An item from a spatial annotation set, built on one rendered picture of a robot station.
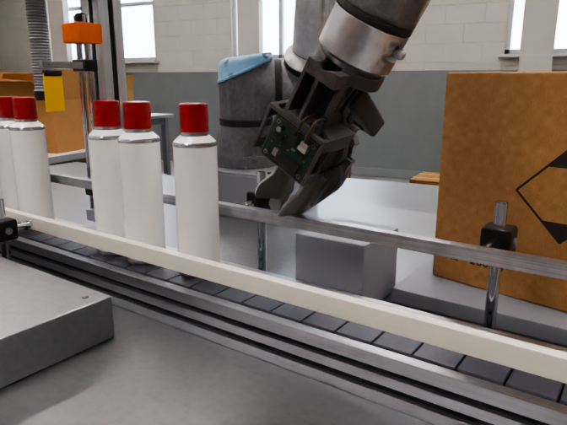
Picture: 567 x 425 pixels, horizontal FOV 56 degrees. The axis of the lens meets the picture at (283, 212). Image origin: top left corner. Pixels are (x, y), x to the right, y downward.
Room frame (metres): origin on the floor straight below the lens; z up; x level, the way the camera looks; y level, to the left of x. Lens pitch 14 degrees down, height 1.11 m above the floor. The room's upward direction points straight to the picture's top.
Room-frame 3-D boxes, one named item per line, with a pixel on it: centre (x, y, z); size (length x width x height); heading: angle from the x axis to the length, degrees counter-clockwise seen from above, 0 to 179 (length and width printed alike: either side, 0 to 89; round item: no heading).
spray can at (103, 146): (0.71, 0.23, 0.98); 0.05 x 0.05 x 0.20
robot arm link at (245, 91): (1.17, 0.07, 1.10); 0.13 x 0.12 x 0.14; 94
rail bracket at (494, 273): (0.50, -0.20, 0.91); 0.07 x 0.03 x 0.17; 144
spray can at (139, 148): (0.67, 0.18, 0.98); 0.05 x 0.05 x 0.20
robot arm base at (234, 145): (1.18, 0.08, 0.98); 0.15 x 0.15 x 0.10
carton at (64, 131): (2.64, 1.15, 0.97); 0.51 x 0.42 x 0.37; 159
